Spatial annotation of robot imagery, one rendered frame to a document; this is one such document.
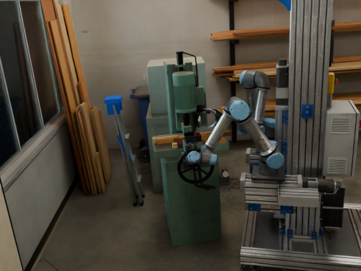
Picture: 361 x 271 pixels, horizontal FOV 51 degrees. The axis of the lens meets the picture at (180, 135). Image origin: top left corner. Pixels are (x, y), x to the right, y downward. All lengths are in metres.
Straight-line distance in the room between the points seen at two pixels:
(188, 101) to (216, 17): 2.46
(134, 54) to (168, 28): 0.59
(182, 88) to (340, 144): 1.21
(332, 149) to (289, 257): 0.82
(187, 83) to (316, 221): 1.44
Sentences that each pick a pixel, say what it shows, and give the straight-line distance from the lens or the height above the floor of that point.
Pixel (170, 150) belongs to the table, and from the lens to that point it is 3.02.
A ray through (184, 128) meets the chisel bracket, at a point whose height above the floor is 1.03.
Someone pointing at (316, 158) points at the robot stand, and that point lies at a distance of 2.89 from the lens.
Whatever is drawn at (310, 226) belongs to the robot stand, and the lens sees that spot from 3.15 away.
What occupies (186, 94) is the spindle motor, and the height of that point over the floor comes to 1.31.
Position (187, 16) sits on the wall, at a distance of 5.27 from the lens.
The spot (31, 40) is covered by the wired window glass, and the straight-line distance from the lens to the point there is 4.06.
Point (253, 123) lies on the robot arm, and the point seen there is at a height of 1.24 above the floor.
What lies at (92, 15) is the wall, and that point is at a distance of 5.37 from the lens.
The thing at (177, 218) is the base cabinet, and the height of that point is 0.28.
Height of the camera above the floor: 2.01
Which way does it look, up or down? 19 degrees down
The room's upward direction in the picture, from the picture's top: 4 degrees counter-clockwise
